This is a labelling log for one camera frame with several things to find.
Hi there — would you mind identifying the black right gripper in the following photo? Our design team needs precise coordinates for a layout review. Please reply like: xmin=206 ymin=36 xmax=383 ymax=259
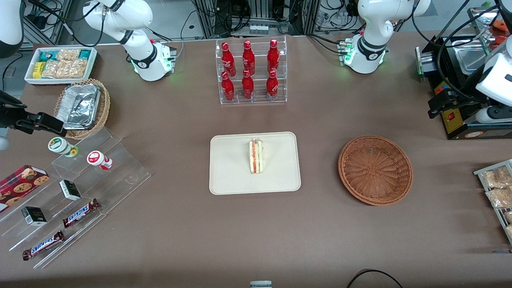
xmin=0 ymin=91 xmax=68 ymax=138

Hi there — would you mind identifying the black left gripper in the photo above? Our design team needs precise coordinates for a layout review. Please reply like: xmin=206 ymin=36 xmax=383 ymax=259
xmin=428 ymin=89 xmax=482 ymax=119

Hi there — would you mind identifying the triangle sandwich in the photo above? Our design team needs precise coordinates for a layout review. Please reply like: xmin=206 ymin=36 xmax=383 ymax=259
xmin=248 ymin=138 xmax=264 ymax=175

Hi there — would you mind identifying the light wicker basket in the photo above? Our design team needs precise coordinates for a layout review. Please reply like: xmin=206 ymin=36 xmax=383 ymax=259
xmin=54 ymin=78 xmax=111 ymax=140

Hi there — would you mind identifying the tray of packaged snacks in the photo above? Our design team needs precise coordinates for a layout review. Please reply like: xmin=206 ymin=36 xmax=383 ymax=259
xmin=474 ymin=159 xmax=512 ymax=245

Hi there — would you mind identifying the brown wicker basket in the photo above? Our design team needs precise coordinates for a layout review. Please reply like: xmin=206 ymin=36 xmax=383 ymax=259
xmin=338 ymin=135 xmax=413 ymax=206

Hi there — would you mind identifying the beige plastic tray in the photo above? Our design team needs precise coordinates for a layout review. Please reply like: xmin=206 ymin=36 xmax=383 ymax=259
xmin=209 ymin=132 xmax=301 ymax=195

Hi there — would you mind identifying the green lid yogurt bottle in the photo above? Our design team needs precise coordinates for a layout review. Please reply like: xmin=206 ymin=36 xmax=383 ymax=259
xmin=48 ymin=136 xmax=79 ymax=158

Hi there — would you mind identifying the black food warmer machine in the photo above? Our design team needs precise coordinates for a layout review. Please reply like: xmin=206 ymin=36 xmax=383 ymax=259
xmin=415 ymin=6 xmax=512 ymax=140

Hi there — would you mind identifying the aluminium foil container stack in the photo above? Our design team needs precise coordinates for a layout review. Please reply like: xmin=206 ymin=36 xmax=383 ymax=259
xmin=56 ymin=84 xmax=101 ymax=130

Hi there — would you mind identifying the red lid yogurt bottle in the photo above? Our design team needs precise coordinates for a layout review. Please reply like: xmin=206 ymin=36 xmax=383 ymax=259
xmin=86 ymin=150 xmax=114 ymax=171

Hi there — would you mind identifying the steel food pan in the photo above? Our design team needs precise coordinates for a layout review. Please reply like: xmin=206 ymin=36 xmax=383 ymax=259
xmin=452 ymin=39 xmax=488 ymax=76

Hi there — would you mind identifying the large rice cracker packet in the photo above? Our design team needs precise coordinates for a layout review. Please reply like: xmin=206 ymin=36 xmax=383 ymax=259
xmin=42 ymin=59 xmax=87 ymax=79

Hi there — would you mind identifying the small black box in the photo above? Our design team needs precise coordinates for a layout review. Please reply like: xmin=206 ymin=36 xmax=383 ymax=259
xmin=21 ymin=206 xmax=48 ymax=227
xmin=59 ymin=179 xmax=82 ymax=202

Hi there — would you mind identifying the red cookie box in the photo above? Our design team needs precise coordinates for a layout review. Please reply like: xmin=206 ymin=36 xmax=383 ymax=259
xmin=0 ymin=164 xmax=50 ymax=213

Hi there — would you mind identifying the white snack bin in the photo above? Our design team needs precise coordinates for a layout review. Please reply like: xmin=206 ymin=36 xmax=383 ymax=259
xmin=24 ymin=47 xmax=98 ymax=85

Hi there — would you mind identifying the clear acrylic stepped shelf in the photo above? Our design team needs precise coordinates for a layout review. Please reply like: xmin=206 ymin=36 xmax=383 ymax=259
xmin=0 ymin=127 xmax=152 ymax=269

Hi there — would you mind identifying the snickers bar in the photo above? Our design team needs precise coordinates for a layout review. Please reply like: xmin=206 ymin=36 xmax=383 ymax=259
xmin=62 ymin=198 xmax=101 ymax=229
xmin=22 ymin=230 xmax=65 ymax=261

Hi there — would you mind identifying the red cola bottle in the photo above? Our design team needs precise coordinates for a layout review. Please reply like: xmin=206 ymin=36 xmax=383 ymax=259
xmin=221 ymin=42 xmax=236 ymax=77
xmin=242 ymin=70 xmax=255 ymax=100
xmin=242 ymin=40 xmax=256 ymax=76
xmin=221 ymin=71 xmax=235 ymax=102
xmin=266 ymin=70 xmax=279 ymax=100
xmin=267 ymin=39 xmax=280 ymax=74

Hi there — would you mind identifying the clear acrylic bottle rack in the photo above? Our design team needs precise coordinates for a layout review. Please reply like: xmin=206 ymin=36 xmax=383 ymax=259
xmin=215 ymin=36 xmax=288 ymax=105

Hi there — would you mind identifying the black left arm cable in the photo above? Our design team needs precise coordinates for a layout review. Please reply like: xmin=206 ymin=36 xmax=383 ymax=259
xmin=411 ymin=0 xmax=500 ymax=100

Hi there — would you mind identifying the black floor cable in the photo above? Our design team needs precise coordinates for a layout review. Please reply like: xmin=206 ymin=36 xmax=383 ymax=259
xmin=346 ymin=269 xmax=404 ymax=288

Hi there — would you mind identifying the aluminium frame rack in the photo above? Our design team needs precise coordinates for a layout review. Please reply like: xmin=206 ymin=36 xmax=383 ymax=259
xmin=194 ymin=0 xmax=321 ymax=39

